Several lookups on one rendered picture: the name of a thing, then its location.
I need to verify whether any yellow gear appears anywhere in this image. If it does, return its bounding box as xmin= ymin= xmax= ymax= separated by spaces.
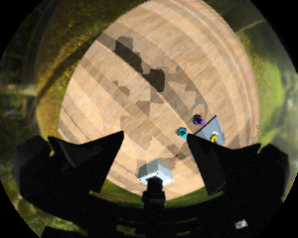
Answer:
xmin=210 ymin=135 xmax=218 ymax=142

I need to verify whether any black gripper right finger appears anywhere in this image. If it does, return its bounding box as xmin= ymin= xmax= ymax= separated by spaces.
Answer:
xmin=186 ymin=134 xmax=261 ymax=195

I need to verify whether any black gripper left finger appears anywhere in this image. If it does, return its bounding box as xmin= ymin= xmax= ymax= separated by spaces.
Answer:
xmin=47 ymin=131 xmax=125 ymax=193

